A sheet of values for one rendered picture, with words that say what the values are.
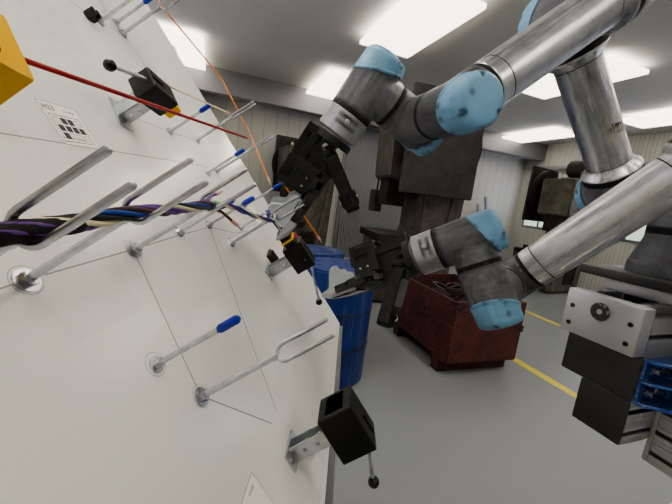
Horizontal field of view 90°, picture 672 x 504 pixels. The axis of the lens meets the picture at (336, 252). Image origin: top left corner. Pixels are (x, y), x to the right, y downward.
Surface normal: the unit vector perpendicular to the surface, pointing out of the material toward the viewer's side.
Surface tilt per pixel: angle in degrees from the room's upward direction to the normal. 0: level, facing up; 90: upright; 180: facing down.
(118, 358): 53
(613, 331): 90
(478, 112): 89
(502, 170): 90
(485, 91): 90
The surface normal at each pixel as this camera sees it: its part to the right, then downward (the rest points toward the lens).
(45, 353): 0.86, -0.49
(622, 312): -0.93, -0.05
